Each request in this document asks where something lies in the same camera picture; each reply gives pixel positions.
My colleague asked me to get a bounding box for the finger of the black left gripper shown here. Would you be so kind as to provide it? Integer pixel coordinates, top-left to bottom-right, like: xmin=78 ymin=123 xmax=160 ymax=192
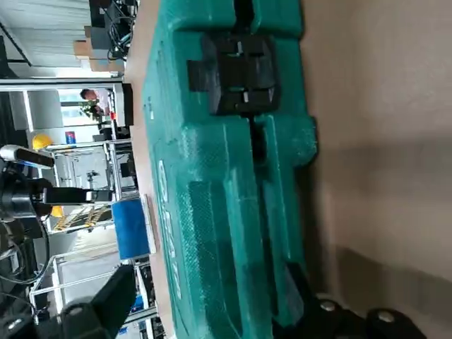
xmin=44 ymin=187 xmax=114 ymax=206

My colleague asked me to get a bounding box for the black toolbox latch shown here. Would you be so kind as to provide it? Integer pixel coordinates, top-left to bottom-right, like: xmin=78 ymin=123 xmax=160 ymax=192
xmin=186 ymin=33 xmax=283 ymax=117

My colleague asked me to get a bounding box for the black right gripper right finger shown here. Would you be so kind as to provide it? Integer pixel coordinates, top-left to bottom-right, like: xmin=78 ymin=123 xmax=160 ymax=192
xmin=273 ymin=263 xmax=428 ymax=339

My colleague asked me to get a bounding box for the blue cloth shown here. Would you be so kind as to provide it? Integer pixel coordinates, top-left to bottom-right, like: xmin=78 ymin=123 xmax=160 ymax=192
xmin=112 ymin=199 xmax=151 ymax=261

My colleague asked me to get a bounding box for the cardboard box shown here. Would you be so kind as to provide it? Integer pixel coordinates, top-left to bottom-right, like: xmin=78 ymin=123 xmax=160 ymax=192
xmin=73 ymin=39 xmax=109 ymax=61

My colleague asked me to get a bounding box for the green plastic toolbox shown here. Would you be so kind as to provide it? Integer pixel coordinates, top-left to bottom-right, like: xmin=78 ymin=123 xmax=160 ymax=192
xmin=141 ymin=0 xmax=319 ymax=339

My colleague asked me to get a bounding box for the aluminium frame rack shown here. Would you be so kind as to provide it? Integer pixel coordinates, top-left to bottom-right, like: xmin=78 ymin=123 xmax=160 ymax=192
xmin=28 ymin=137 xmax=156 ymax=339

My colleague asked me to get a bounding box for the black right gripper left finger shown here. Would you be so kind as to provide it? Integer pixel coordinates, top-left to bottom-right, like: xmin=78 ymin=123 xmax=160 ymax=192
xmin=0 ymin=264 xmax=138 ymax=339

